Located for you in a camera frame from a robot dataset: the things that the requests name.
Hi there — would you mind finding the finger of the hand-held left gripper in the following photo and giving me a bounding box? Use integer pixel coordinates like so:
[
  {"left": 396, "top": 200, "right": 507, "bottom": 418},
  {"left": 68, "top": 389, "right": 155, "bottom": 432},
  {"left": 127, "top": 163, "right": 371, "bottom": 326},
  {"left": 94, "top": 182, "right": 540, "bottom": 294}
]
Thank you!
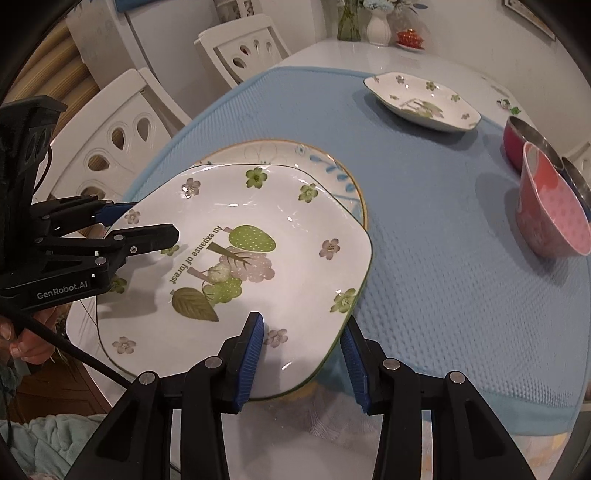
[
  {"left": 37, "top": 223, "right": 181, "bottom": 278},
  {"left": 30, "top": 195, "right": 139, "bottom": 232}
]

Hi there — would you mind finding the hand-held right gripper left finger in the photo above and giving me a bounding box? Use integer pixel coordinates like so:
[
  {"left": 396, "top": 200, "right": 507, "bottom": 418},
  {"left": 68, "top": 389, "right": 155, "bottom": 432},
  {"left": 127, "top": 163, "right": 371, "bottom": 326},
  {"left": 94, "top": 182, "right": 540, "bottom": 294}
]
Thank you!
[{"left": 85, "top": 311, "right": 266, "bottom": 480}]

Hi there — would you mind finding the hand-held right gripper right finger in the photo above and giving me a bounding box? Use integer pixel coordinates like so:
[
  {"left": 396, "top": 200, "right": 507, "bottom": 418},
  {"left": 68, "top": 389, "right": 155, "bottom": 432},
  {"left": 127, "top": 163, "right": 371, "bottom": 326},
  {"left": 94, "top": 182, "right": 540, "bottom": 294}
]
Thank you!
[{"left": 339, "top": 316, "right": 539, "bottom": 480}]

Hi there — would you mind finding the large square floral plate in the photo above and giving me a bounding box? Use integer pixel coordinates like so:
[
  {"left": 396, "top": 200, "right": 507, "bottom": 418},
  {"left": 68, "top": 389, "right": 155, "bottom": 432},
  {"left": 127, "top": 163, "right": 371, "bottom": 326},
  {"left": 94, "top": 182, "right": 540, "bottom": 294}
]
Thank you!
[{"left": 96, "top": 164, "right": 374, "bottom": 401}]

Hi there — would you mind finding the red steel bowl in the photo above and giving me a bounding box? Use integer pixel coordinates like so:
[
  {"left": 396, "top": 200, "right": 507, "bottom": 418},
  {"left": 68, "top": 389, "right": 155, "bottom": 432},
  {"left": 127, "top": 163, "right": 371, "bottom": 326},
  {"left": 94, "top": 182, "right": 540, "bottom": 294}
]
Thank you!
[{"left": 503, "top": 115, "right": 566, "bottom": 174}]

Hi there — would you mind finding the blue steel bowl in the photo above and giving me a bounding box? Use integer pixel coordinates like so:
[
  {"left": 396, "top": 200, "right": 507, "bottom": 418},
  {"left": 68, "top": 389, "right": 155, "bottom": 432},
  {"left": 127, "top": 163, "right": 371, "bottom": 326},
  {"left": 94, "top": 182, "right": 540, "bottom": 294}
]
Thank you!
[{"left": 561, "top": 157, "right": 591, "bottom": 208}]

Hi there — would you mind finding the person's left hand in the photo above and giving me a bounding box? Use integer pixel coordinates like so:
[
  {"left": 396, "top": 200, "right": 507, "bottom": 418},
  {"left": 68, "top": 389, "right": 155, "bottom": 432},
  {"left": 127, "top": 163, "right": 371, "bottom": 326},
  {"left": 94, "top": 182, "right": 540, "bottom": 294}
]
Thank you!
[{"left": 0, "top": 309, "right": 63, "bottom": 365}]

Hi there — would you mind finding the white dining chair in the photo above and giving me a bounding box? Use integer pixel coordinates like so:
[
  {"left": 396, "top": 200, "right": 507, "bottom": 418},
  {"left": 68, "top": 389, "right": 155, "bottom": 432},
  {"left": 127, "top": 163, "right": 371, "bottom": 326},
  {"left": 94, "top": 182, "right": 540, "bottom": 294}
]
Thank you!
[
  {"left": 44, "top": 68, "right": 192, "bottom": 206},
  {"left": 194, "top": 13, "right": 291, "bottom": 88}
]

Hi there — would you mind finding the striped tan curtain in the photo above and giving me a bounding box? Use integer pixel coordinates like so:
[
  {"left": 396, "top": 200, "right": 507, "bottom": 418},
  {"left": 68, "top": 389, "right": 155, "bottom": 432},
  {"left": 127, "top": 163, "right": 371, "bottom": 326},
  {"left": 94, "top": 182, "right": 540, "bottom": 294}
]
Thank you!
[{"left": 4, "top": 34, "right": 100, "bottom": 109}]

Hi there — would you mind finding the round plate with blue leaves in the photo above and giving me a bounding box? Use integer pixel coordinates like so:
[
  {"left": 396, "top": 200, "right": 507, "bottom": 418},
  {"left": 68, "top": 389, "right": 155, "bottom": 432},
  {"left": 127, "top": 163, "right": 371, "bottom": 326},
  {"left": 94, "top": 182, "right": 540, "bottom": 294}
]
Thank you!
[{"left": 191, "top": 139, "right": 369, "bottom": 232}]

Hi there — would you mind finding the light blue table mat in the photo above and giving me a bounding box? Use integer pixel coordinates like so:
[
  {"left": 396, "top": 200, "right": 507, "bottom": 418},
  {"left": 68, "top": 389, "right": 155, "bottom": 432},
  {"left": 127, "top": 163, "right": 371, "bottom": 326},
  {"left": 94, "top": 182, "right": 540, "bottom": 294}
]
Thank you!
[{"left": 122, "top": 66, "right": 591, "bottom": 437}]

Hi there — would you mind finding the white refrigerator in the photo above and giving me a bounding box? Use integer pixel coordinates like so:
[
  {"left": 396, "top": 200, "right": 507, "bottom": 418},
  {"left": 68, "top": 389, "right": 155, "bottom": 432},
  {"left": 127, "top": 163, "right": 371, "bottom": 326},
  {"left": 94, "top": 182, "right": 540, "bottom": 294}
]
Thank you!
[{"left": 67, "top": 0, "right": 204, "bottom": 121}]

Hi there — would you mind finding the blue refrigerator cover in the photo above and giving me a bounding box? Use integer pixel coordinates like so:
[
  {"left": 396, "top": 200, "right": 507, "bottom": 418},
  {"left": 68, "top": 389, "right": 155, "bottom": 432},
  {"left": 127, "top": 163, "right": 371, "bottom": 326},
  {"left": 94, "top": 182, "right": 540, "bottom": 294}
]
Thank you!
[{"left": 113, "top": 0, "right": 155, "bottom": 14}]

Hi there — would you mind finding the pink patterned bowl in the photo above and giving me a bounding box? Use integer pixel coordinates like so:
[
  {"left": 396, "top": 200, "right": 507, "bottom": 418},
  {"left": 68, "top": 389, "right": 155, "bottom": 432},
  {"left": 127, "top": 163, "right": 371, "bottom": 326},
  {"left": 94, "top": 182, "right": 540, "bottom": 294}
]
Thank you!
[{"left": 516, "top": 141, "right": 591, "bottom": 258}]

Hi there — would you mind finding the small square floral plate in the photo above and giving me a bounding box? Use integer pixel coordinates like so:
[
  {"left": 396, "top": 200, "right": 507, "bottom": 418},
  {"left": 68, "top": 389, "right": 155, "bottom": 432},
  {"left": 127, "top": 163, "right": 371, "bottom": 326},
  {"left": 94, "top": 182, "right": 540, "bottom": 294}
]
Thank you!
[{"left": 363, "top": 72, "right": 482, "bottom": 134}]

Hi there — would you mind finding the glass vase with green stems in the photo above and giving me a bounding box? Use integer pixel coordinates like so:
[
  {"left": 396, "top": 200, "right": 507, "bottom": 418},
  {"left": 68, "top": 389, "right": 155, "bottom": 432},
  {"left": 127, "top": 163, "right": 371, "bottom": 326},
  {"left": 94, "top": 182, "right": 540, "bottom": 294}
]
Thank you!
[{"left": 336, "top": 0, "right": 363, "bottom": 42}]

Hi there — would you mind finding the white ceramic vase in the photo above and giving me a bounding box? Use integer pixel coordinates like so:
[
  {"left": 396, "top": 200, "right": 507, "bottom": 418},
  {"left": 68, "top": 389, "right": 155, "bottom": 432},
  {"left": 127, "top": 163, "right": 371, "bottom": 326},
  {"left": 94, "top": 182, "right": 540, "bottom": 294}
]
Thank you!
[{"left": 366, "top": 7, "right": 392, "bottom": 46}]

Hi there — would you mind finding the red lidded teacup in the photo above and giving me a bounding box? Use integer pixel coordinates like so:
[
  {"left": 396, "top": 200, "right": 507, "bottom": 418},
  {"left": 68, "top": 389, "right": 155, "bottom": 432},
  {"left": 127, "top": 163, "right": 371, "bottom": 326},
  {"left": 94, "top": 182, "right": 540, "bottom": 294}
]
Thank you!
[{"left": 396, "top": 28, "right": 426, "bottom": 51}]

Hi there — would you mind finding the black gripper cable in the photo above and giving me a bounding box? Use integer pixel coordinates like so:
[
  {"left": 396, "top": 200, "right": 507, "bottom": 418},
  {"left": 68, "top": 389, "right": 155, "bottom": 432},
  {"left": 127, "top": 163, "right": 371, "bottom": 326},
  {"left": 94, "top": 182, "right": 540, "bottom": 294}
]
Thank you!
[{"left": 0, "top": 302, "right": 132, "bottom": 391}]

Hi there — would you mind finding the framed wall picture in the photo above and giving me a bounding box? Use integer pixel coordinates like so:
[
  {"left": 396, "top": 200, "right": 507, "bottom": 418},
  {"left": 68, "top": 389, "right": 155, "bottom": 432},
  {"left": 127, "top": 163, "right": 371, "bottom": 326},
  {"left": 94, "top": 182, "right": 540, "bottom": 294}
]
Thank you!
[{"left": 502, "top": 0, "right": 557, "bottom": 42}]

